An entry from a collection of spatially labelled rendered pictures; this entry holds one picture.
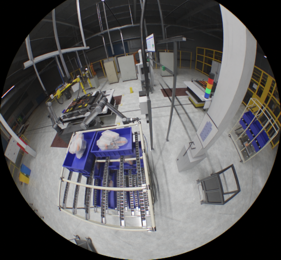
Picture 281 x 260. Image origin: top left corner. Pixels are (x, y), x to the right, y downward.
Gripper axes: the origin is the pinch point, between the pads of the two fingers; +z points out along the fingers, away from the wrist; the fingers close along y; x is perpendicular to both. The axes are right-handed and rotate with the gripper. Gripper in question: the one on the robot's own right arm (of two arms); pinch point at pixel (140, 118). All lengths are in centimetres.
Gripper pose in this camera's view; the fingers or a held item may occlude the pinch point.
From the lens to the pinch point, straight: 190.6
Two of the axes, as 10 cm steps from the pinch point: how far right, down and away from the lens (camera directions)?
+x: 1.3, 7.0, 7.0
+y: -0.6, -7.0, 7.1
